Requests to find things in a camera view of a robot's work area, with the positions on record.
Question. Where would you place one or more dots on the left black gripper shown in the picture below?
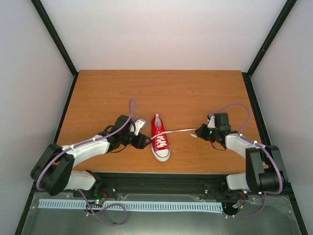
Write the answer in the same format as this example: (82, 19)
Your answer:
(140, 144)

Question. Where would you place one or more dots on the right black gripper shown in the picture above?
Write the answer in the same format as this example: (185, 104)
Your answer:
(201, 132)

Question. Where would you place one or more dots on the white shoelace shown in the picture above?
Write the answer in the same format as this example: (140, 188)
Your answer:
(176, 131)

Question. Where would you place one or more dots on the red canvas sneaker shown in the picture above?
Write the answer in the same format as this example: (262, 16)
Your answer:
(157, 124)

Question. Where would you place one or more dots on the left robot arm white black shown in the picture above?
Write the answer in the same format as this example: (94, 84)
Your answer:
(54, 171)

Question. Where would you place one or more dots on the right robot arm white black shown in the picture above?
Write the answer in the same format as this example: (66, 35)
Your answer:
(265, 171)

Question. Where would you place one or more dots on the green lit circuit board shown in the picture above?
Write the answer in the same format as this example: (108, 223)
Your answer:
(99, 199)

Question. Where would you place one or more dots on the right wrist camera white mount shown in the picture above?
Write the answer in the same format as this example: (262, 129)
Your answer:
(211, 121)

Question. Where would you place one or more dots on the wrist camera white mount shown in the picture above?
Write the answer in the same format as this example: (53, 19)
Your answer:
(211, 121)
(138, 125)

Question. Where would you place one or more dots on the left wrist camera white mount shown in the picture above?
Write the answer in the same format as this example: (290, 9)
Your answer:
(138, 125)

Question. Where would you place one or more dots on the black aluminium frame base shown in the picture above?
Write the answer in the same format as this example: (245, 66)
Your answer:
(166, 183)

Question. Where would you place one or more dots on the light blue cable duct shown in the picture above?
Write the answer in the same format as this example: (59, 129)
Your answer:
(137, 206)

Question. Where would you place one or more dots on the right black frame post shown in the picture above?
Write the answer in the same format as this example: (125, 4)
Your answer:
(281, 18)

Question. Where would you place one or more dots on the black frame post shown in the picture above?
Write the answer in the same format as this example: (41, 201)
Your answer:
(281, 18)
(40, 9)

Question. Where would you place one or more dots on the left black frame post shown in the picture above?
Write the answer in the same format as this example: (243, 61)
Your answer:
(40, 9)

